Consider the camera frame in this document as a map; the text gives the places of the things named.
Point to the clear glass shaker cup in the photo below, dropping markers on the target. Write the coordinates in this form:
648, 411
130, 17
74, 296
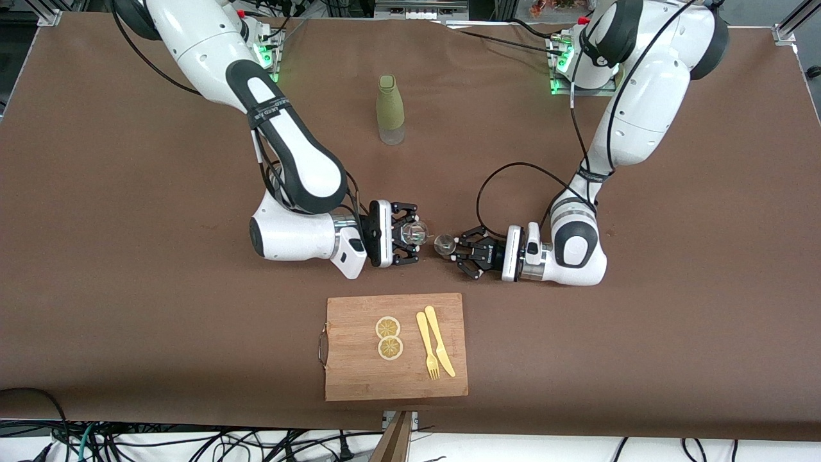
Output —
415, 232

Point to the yellow plastic knife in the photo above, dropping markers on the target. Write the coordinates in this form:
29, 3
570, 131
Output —
437, 337

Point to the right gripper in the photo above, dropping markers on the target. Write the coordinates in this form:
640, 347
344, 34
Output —
371, 231

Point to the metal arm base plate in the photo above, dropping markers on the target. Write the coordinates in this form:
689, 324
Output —
561, 70
274, 54

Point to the wooden post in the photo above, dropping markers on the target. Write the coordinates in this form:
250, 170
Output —
394, 443

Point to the aluminium frame profile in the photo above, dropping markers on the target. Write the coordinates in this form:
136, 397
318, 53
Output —
48, 14
786, 32

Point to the wooden cutting board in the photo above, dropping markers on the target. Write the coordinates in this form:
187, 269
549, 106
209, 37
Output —
359, 372

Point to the yellow plastic fork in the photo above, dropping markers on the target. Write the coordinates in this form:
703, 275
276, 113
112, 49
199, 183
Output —
426, 340

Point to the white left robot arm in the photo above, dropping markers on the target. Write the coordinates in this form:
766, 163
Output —
641, 96

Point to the green sleeved glass bottle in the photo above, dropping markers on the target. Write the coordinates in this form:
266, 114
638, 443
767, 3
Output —
390, 106

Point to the brown table cover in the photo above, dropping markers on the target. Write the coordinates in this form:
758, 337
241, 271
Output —
128, 289

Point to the steel jigger measuring cup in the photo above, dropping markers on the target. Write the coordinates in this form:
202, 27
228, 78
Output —
444, 244

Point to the small metal bracket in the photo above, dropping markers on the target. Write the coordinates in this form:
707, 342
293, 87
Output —
414, 417

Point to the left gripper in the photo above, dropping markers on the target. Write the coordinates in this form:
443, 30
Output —
492, 255

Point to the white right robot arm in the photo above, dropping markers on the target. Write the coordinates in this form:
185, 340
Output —
205, 51

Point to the lemon slice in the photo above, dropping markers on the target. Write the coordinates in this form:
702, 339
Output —
387, 327
390, 348

